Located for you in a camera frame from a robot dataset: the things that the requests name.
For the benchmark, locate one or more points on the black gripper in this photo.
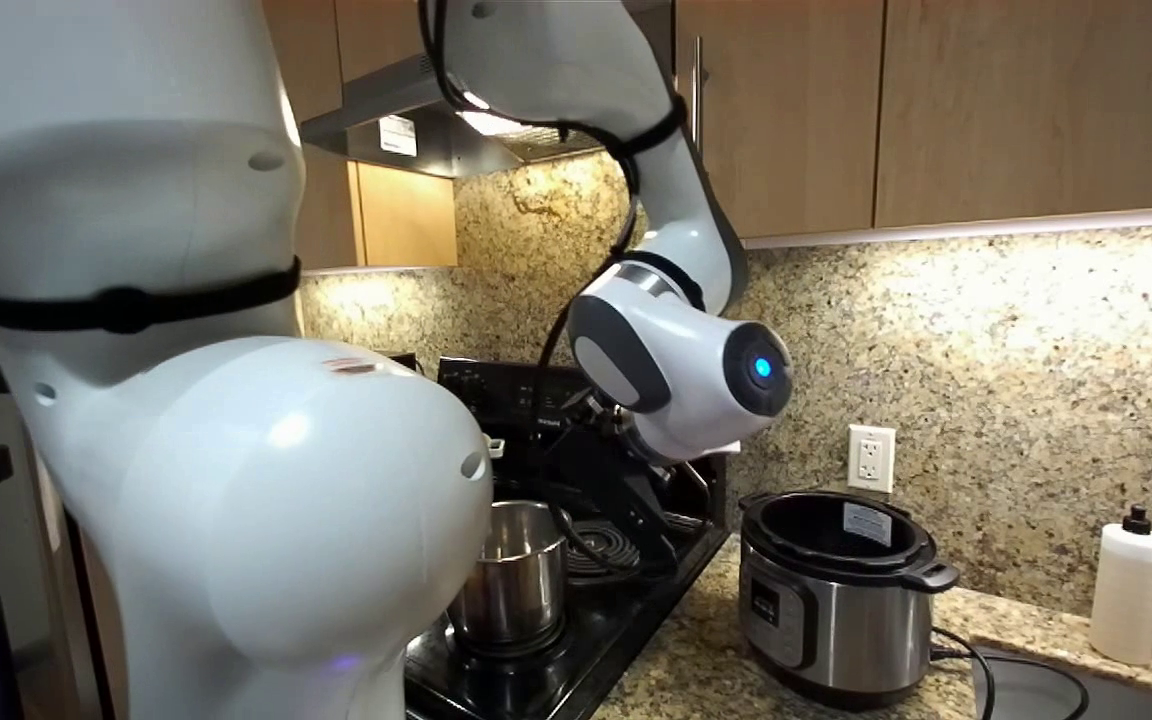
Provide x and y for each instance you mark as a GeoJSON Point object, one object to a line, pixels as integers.
{"type": "Point", "coordinates": [667, 490]}

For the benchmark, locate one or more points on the metal cooker pot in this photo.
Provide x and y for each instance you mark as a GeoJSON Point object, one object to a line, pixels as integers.
{"type": "Point", "coordinates": [509, 586]}

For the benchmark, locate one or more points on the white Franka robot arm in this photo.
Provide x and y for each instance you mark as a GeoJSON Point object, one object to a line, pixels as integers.
{"type": "Point", "coordinates": [269, 505]}

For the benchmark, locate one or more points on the silver electric pressure cooker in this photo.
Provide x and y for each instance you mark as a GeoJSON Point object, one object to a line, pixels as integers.
{"type": "Point", "coordinates": [841, 626]}

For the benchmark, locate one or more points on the black electric stove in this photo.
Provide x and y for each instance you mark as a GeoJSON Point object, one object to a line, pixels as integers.
{"type": "Point", "coordinates": [602, 626]}

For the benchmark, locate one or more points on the white bottle black cap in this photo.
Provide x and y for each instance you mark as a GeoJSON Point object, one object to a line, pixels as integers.
{"type": "Point", "coordinates": [1127, 601]}

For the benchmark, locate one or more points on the grey range hood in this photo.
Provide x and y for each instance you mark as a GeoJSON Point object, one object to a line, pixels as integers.
{"type": "Point", "coordinates": [362, 126]}

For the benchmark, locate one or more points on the steel kitchen sink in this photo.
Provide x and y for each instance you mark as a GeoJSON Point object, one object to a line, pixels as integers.
{"type": "Point", "coordinates": [1138, 702]}

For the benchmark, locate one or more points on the white wall outlet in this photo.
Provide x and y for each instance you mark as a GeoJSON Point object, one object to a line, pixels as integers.
{"type": "Point", "coordinates": [875, 457]}

